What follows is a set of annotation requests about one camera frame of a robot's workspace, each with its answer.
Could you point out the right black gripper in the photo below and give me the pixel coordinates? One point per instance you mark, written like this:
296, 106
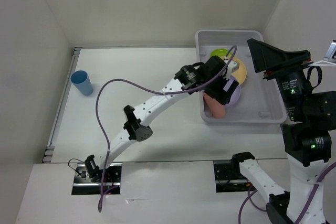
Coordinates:
275, 60

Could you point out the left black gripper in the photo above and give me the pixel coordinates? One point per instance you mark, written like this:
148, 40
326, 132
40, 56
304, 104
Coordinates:
220, 95

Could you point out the purple plate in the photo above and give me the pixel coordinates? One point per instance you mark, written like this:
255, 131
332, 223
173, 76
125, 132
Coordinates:
236, 94

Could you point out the red cup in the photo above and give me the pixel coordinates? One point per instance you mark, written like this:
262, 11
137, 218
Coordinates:
216, 109

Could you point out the orange plate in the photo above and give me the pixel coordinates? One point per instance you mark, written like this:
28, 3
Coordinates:
241, 73

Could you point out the green plate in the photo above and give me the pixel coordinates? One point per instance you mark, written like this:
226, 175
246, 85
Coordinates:
220, 52

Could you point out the blue cup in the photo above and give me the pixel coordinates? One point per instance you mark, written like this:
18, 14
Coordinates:
80, 79

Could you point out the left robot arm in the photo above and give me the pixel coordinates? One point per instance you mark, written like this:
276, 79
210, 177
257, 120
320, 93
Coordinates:
210, 77

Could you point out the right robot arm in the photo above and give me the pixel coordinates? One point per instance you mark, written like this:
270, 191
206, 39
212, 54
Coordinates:
307, 139

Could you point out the clear plastic bin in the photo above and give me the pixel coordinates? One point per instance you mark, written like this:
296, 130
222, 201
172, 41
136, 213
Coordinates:
260, 101

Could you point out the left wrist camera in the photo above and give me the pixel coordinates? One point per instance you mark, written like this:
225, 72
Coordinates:
232, 66

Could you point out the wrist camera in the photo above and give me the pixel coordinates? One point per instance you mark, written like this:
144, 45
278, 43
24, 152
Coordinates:
232, 66
331, 53

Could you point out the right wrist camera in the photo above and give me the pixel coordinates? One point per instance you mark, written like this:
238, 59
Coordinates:
331, 53

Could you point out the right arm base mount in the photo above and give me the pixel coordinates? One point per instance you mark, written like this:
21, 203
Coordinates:
227, 180

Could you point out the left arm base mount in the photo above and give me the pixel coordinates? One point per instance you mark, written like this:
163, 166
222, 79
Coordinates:
88, 177

